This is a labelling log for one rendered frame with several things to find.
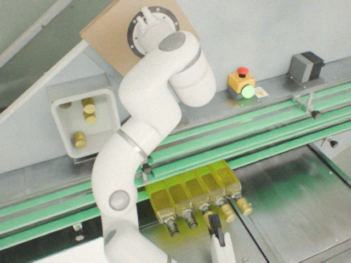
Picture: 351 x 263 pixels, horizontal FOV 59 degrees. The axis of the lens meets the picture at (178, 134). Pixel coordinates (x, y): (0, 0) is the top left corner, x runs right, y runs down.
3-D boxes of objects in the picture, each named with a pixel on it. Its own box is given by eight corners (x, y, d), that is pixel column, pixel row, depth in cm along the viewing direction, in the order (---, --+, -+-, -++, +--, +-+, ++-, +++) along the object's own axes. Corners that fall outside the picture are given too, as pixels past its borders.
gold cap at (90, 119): (81, 109, 95) (84, 117, 92) (93, 106, 96) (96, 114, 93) (84, 118, 97) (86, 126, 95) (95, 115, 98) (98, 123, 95)
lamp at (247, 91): (239, 96, 110) (244, 101, 108) (241, 85, 107) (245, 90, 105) (250, 93, 112) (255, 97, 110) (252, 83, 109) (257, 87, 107)
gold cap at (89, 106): (79, 97, 92) (82, 105, 89) (91, 94, 93) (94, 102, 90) (82, 106, 95) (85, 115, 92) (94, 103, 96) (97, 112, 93)
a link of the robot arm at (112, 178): (117, 130, 72) (71, 175, 70) (120, 127, 59) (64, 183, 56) (158, 170, 74) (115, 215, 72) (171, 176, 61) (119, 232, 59)
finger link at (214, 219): (223, 235, 88) (218, 214, 93) (224, 229, 86) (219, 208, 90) (212, 236, 87) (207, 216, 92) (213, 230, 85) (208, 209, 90)
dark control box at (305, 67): (287, 72, 123) (301, 83, 118) (292, 54, 118) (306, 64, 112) (304, 68, 125) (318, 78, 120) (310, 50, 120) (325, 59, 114)
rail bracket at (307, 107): (287, 99, 114) (312, 121, 105) (292, 82, 109) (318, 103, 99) (296, 96, 115) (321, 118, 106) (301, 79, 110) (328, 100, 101)
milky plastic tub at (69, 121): (66, 142, 103) (70, 160, 97) (45, 86, 88) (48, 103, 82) (118, 128, 108) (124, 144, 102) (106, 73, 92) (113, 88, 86)
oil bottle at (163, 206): (140, 178, 109) (161, 228, 95) (138, 167, 106) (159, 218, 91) (155, 173, 111) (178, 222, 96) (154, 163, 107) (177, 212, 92)
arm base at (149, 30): (117, 21, 82) (134, 46, 71) (156, -7, 81) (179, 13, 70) (147, 63, 93) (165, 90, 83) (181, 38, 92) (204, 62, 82)
